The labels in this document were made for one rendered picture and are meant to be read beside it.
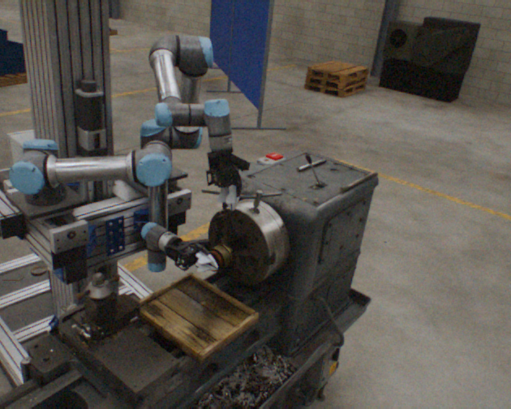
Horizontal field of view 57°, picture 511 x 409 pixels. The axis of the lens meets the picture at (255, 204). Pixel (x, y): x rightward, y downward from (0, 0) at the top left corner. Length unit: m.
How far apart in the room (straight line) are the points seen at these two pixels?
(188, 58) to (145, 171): 0.48
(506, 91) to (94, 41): 10.08
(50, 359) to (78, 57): 1.12
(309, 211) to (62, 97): 1.07
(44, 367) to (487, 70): 10.70
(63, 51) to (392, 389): 2.37
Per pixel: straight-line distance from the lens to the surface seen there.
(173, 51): 1.85
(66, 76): 2.04
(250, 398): 1.92
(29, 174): 1.74
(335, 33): 12.59
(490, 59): 11.42
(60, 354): 1.65
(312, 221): 1.76
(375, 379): 2.97
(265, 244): 1.70
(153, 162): 1.65
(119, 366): 1.49
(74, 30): 2.03
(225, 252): 1.71
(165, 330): 1.70
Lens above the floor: 2.04
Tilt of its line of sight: 27 degrees down
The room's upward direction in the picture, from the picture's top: 6 degrees clockwise
